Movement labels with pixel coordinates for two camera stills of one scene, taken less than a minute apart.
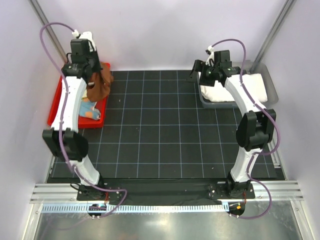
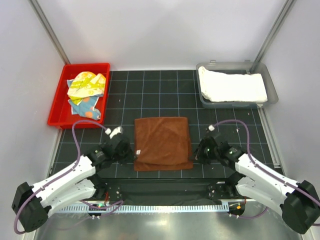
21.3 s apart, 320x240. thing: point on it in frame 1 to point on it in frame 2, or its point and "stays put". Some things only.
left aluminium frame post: (44, 21) stays put
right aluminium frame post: (282, 17) stays put
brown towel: (99, 87) to (162, 144)
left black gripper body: (94, 60) to (125, 156)
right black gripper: (199, 66) to (198, 152)
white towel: (254, 84) stays put
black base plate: (166, 192) stays put
